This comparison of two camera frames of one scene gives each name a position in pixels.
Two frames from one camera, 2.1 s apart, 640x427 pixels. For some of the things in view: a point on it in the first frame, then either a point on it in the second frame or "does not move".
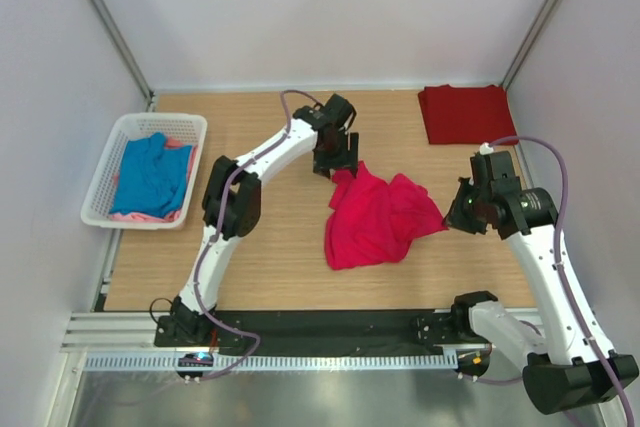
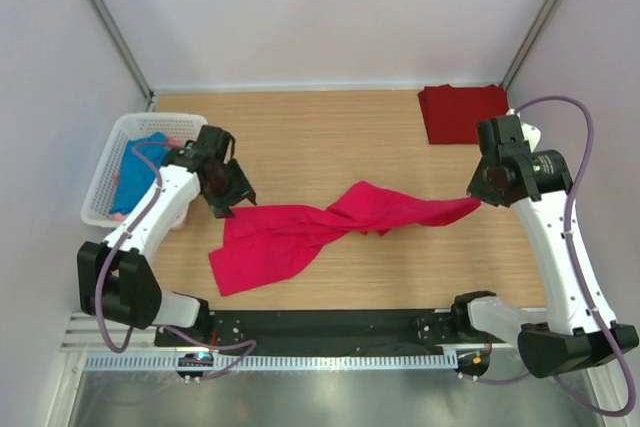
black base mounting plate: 284,332 does not move
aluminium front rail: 105,332 does not move
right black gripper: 455,218 → 477,190
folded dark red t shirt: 466,114 does not move
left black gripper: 348,160 → 241,191
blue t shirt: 151,177 does not move
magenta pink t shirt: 374,223 → 255,234
